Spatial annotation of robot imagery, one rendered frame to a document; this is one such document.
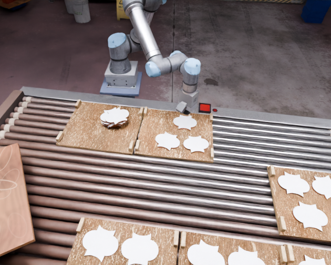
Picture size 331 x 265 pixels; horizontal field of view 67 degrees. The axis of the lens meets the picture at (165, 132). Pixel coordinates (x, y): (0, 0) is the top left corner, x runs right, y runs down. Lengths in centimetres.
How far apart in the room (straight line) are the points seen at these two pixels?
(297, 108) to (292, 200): 220
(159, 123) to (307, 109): 235
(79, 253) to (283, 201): 90
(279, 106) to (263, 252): 240
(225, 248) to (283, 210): 33
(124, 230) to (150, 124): 61
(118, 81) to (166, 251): 115
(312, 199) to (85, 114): 127
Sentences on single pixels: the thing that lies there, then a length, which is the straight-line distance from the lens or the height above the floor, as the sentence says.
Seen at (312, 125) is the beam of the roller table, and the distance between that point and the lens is 176.
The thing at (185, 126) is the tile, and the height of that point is 95.
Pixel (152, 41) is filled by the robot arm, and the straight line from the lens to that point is 127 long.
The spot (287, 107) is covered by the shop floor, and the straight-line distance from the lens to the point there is 337.
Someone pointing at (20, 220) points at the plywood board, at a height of 104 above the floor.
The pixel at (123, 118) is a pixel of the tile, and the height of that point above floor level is 100.
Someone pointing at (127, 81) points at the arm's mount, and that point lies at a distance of 178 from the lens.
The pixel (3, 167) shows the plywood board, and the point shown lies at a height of 104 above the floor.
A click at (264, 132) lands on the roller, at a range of 157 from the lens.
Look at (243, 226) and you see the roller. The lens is 120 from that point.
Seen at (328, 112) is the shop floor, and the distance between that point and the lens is 358.
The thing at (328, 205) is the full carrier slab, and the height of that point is 94.
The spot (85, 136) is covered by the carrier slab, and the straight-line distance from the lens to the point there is 143.
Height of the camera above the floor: 197
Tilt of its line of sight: 48 degrees down
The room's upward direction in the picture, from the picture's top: 3 degrees clockwise
